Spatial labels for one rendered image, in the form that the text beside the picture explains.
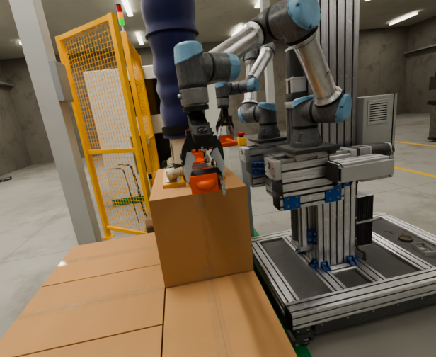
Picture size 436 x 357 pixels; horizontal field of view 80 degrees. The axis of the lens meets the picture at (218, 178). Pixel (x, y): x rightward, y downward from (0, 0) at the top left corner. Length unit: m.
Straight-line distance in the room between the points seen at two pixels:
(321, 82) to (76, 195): 2.14
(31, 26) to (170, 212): 1.96
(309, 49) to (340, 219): 1.04
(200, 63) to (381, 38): 14.84
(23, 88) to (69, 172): 10.33
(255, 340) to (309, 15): 1.06
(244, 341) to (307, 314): 0.63
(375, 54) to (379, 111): 13.53
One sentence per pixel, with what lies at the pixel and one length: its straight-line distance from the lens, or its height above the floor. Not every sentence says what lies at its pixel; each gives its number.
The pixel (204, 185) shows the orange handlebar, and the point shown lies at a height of 1.07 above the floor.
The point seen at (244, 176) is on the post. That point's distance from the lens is 2.35.
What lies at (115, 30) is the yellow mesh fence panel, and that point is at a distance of 2.54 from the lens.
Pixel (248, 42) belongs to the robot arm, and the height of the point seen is 1.47.
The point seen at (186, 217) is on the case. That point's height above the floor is 0.85.
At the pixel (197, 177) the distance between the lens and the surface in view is 0.68.
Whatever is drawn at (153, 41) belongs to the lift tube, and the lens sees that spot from 1.28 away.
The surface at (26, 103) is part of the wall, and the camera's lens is 12.71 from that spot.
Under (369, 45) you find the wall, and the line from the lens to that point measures 15.00.
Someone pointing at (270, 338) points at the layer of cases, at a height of 0.54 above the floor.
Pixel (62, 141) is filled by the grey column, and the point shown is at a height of 1.16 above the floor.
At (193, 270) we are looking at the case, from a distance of 1.19.
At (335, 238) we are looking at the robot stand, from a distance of 1.79.
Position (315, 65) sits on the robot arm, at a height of 1.37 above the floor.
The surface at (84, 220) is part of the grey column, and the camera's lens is 2.64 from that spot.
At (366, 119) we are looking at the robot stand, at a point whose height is 1.11.
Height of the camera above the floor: 1.26
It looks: 15 degrees down
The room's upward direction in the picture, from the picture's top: 7 degrees counter-clockwise
